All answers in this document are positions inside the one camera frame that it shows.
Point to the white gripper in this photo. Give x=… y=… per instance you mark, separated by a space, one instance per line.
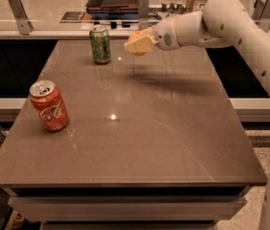
x=164 y=36

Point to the right metal glass bracket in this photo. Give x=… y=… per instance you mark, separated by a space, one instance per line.
x=262 y=15

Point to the red coke can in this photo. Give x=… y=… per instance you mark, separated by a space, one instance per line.
x=49 y=105

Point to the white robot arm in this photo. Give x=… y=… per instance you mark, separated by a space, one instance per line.
x=219 y=22

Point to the metal glass bracket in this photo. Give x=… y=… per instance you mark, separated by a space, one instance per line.
x=262 y=15
x=23 y=23
x=143 y=10

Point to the orange fruit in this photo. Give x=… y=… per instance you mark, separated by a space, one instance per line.
x=135 y=35

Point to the left metal glass bracket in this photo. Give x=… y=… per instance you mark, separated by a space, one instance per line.
x=23 y=23

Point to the green soda can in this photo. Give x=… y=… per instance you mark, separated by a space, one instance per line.
x=100 y=44

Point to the middle metal glass bracket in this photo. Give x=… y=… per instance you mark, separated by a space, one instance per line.
x=143 y=10

